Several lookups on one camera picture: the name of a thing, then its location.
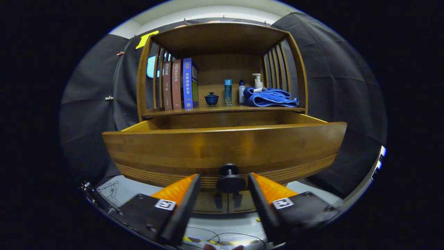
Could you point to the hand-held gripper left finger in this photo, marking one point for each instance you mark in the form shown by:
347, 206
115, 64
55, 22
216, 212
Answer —
185, 215

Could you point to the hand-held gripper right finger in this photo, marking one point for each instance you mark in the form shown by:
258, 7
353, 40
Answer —
265, 215

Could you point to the wooden cabinet door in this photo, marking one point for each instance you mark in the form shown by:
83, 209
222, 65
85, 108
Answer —
208, 205
244, 205

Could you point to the wooden countertop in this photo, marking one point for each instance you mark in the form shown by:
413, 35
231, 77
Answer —
222, 109

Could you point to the wooden cabinet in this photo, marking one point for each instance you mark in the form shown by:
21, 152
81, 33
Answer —
225, 69

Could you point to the blue folded towel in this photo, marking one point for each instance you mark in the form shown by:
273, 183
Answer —
270, 99

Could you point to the dark blue lidded teacup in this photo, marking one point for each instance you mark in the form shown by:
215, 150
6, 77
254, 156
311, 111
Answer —
211, 99

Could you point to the white bottle with blue cap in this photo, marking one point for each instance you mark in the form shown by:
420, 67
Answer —
241, 93

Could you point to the teal glass bottle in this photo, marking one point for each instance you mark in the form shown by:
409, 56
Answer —
228, 93

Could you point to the blue book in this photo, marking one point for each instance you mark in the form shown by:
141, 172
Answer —
187, 86

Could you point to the reddish brown book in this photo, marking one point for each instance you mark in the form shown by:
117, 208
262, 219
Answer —
177, 86

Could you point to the dark brown book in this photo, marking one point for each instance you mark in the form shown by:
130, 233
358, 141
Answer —
167, 86

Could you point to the white pump bottle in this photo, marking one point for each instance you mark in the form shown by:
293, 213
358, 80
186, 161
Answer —
258, 82

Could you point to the black backdrop cloth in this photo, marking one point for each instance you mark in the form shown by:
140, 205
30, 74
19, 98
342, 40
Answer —
347, 86

